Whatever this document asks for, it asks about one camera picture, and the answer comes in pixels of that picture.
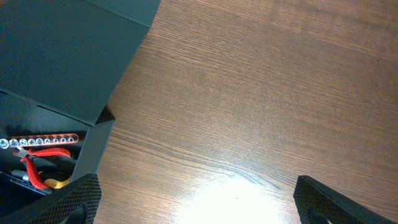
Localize red handled cutting pliers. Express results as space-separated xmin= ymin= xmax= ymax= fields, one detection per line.
xmin=12 ymin=147 xmax=72 ymax=190

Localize yellow black stubby screwdriver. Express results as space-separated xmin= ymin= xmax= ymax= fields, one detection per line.
xmin=11 ymin=170 xmax=71 ymax=189

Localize black gift box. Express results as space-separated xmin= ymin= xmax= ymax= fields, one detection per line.
xmin=1 ymin=1 xmax=159 ymax=196

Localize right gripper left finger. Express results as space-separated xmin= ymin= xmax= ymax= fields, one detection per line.
xmin=1 ymin=174 xmax=101 ymax=223

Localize orange socket rail set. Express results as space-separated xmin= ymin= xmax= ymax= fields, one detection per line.
xmin=1 ymin=133 xmax=80 ymax=149

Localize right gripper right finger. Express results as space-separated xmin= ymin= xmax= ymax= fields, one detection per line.
xmin=294 ymin=175 xmax=395 ymax=224

